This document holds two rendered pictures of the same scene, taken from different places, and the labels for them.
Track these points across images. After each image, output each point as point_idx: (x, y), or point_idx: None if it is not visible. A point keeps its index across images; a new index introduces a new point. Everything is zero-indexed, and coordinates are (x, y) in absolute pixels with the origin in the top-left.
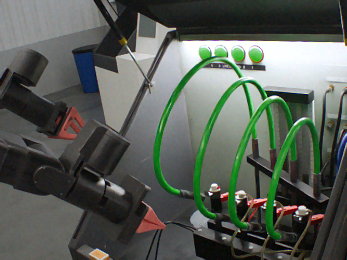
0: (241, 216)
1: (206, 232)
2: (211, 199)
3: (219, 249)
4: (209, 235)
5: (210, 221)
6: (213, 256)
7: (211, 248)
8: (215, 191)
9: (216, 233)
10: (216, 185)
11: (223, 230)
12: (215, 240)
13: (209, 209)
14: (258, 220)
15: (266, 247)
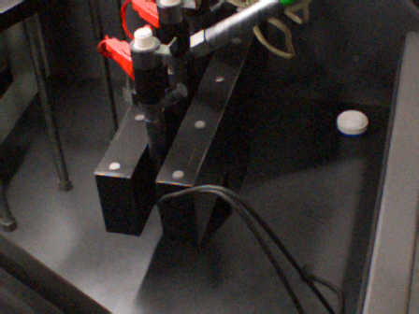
0: (188, 40)
1: (181, 162)
2: (159, 68)
3: (218, 148)
4: (195, 152)
5: (128, 171)
6: (214, 184)
7: (211, 168)
8: (154, 39)
9: (180, 144)
10: (144, 28)
11: (149, 152)
12: (211, 136)
13: (180, 85)
14: (4, 192)
15: (210, 62)
